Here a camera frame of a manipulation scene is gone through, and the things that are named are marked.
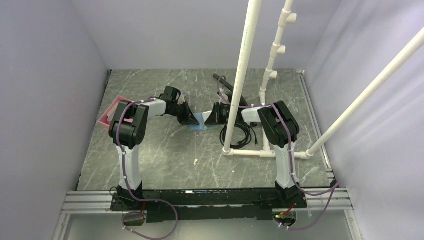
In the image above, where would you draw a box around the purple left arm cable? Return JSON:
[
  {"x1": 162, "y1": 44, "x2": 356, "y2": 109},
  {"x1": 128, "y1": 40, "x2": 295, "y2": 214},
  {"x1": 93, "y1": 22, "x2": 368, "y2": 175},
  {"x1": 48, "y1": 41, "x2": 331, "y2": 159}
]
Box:
[{"x1": 114, "y1": 98, "x2": 180, "y2": 240}]

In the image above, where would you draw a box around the white PVC pipe frame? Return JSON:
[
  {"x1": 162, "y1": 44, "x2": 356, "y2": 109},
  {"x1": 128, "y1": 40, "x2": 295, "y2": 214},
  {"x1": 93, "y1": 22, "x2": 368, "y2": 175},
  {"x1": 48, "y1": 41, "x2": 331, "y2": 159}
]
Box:
[{"x1": 222, "y1": 0, "x2": 424, "y2": 160}]

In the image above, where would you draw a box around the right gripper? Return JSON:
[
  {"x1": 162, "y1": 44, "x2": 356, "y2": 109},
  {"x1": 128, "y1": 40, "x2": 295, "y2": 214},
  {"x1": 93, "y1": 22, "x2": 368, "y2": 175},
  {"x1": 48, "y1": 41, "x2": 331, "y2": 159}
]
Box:
[{"x1": 204, "y1": 102, "x2": 236, "y2": 125}]

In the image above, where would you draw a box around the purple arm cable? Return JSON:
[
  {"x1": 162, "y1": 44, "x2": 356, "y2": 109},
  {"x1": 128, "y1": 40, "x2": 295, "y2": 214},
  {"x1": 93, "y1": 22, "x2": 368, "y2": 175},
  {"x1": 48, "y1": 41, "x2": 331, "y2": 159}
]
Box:
[
  {"x1": 114, "y1": 98, "x2": 180, "y2": 240},
  {"x1": 216, "y1": 76, "x2": 340, "y2": 232}
]

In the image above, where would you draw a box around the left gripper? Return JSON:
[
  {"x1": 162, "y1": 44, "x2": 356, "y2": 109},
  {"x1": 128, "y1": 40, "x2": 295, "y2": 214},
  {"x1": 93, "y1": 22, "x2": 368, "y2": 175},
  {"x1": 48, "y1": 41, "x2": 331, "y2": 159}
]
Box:
[{"x1": 168, "y1": 101, "x2": 199, "y2": 126}]

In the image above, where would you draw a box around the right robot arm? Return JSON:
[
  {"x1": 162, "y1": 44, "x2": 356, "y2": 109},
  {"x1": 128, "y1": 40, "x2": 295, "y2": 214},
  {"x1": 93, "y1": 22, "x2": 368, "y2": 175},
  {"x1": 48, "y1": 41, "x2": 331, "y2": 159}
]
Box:
[{"x1": 204, "y1": 101, "x2": 301, "y2": 208}]

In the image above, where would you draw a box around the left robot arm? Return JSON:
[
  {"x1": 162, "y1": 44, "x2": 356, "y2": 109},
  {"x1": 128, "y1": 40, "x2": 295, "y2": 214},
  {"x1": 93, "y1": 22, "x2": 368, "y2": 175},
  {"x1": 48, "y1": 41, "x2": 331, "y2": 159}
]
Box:
[{"x1": 108, "y1": 86, "x2": 200, "y2": 210}]

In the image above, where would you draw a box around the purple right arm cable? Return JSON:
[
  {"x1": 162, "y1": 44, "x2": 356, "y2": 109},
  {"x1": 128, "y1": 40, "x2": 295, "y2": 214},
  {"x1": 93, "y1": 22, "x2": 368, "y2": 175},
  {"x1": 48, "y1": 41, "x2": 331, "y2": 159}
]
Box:
[{"x1": 216, "y1": 76, "x2": 340, "y2": 232}]

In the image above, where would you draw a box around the pink plastic bin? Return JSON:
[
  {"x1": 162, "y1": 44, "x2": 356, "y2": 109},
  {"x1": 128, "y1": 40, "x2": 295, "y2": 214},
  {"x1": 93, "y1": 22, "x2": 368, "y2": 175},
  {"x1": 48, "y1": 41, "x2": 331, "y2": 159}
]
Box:
[{"x1": 97, "y1": 95, "x2": 131, "y2": 130}]

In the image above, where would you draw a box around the green card holder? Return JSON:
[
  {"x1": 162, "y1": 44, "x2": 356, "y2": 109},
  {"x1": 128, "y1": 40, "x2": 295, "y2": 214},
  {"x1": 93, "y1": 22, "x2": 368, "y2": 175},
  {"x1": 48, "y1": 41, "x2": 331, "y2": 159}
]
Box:
[{"x1": 188, "y1": 110, "x2": 219, "y2": 131}]

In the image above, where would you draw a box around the black foam tube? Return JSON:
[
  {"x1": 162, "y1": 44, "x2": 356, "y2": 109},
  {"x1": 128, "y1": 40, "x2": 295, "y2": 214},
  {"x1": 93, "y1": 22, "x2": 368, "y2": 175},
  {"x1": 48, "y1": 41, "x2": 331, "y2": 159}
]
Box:
[{"x1": 212, "y1": 73, "x2": 249, "y2": 107}]

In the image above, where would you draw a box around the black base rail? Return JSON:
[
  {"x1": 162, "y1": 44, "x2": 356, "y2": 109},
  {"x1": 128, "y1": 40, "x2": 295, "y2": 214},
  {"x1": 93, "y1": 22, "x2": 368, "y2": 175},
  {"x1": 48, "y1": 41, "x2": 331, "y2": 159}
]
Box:
[{"x1": 110, "y1": 187, "x2": 308, "y2": 223}]

